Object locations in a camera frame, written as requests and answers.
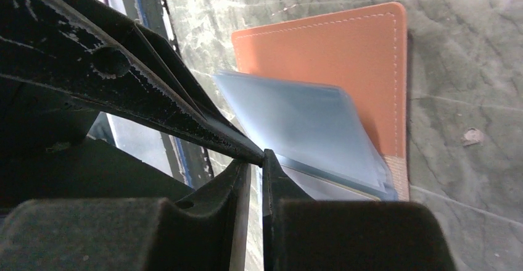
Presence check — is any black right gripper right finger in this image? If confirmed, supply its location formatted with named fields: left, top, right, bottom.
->
left=262, top=149, right=456, bottom=270

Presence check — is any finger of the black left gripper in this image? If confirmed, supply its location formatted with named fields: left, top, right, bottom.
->
left=63, top=0, right=242, bottom=133

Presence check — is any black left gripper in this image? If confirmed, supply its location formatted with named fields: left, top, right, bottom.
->
left=1, top=0, right=264, bottom=217

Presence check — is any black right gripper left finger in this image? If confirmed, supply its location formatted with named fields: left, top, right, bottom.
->
left=1, top=160, right=250, bottom=270

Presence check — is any tan card holder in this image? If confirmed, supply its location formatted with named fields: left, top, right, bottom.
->
left=213, top=2, right=410, bottom=201

